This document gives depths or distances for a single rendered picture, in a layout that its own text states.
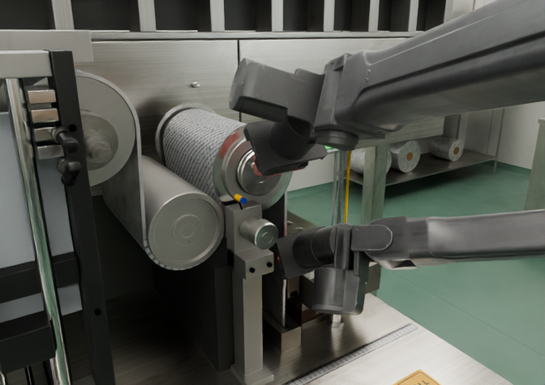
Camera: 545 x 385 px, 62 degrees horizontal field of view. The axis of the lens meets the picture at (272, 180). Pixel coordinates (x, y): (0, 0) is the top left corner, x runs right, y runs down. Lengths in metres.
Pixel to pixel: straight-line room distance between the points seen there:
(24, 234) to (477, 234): 0.52
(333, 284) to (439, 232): 0.16
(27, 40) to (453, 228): 0.54
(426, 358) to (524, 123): 4.78
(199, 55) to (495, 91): 0.79
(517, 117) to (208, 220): 5.07
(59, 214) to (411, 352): 0.65
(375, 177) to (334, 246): 0.99
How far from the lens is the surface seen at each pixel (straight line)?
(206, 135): 0.76
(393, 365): 0.89
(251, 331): 0.78
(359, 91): 0.38
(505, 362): 2.52
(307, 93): 0.48
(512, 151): 5.67
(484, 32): 0.28
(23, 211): 0.52
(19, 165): 0.49
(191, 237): 0.70
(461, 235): 0.63
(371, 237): 0.63
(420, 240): 0.62
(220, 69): 1.03
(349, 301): 0.65
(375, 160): 1.62
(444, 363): 0.92
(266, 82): 0.47
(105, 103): 0.62
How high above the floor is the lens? 1.46
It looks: 18 degrees down
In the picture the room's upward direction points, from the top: straight up
